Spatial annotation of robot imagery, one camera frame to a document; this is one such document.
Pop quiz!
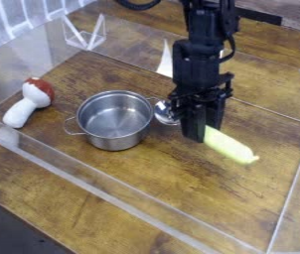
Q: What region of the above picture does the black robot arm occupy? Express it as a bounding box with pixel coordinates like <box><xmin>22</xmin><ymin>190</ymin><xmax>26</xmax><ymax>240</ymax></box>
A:
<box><xmin>169</xmin><ymin>0</ymin><xmax>240</xmax><ymax>143</ymax></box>

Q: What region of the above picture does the clear acrylic enclosure wall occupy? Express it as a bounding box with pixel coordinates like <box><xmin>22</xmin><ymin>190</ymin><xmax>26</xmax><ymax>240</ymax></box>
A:
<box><xmin>0</xmin><ymin>0</ymin><xmax>300</xmax><ymax>254</ymax></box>

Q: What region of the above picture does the small stainless steel pot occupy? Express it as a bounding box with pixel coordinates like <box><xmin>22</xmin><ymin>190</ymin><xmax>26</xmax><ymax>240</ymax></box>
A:
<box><xmin>65</xmin><ymin>90</ymin><xmax>154</xmax><ymax>151</ymax></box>

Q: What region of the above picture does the plush red white mushroom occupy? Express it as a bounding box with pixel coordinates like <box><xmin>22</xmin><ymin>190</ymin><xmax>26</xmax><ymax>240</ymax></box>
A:
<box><xmin>3</xmin><ymin>77</ymin><xmax>55</xmax><ymax>128</ymax></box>

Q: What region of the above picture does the black bar in background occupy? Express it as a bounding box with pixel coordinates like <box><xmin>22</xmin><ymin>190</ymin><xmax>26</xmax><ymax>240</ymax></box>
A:
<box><xmin>236</xmin><ymin>7</ymin><xmax>283</xmax><ymax>26</ymax></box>

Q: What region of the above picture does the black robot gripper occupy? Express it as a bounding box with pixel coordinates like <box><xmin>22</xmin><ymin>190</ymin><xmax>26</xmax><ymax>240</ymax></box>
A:
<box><xmin>169</xmin><ymin>40</ymin><xmax>233</xmax><ymax>143</ymax></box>

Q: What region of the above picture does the black cable loop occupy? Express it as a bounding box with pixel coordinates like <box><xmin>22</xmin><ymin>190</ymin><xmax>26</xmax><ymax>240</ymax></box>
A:
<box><xmin>114</xmin><ymin>0</ymin><xmax>164</xmax><ymax>11</ymax></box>

